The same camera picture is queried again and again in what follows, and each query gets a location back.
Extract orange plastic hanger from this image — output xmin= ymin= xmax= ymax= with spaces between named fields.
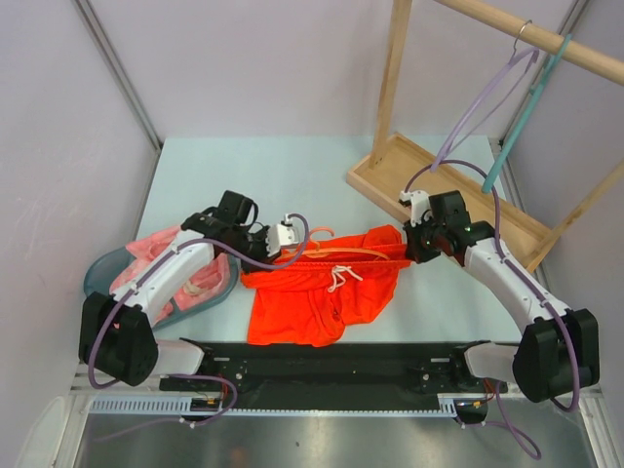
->
xmin=301 ymin=226 xmax=390 ymax=260

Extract orange shorts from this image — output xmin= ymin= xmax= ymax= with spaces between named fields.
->
xmin=241 ymin=225 xmax=410 ymax=347

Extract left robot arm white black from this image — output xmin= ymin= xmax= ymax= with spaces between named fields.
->
xmin=79 ymin=191 xmax=299 ymax=390

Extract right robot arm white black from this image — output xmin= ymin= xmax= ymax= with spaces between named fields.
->
xmin=399 ymin=190 xmax=600 ymax=403

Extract teal plastic hanger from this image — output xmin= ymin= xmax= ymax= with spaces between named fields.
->
xmin=482 ymin=33 xmax=572 ymax=193

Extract purple plastic hanger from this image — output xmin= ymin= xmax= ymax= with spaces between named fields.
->
xmin=429 ymin=46 xmax=541 ymax=173

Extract pink garment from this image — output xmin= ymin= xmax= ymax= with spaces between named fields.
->
xmin=109 ymin=226 xmax=231 ymax=312

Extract wooden clothes rack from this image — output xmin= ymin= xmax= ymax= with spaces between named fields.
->
xmin=346 ymin=1 xmax=623 ymax=271

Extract teal plastic basket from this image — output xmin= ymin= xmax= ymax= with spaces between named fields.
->
xmin=83 ymin=248 xmax=239 ymax=331

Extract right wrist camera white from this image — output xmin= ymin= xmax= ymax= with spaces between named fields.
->
xmin=399 ymin=190 xmax=431 ymax=227

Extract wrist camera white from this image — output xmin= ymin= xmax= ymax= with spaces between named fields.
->
xmin=266 ymin=214 xmax=303 ymax=256
xmin=399 ymin=190 xmax=431 ymax=227

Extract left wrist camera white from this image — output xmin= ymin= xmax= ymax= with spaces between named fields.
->
xmin=266 ymin=214 xmax=303 ymax=256

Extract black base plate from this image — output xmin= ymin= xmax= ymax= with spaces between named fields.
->
xmin=159 ymin=342 xmax=495 ymax=411

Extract white slotted cable duct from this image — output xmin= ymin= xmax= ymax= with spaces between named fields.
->
xmin=90 ymin=396 xmax=457 ymax=418

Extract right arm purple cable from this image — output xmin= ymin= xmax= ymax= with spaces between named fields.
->
xmin=405 ymin=159 xmax=582 ymax=460

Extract aluminium frame rail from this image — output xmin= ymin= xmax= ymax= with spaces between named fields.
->
xmin=70 ymin=370 xmax=165 ymax=396

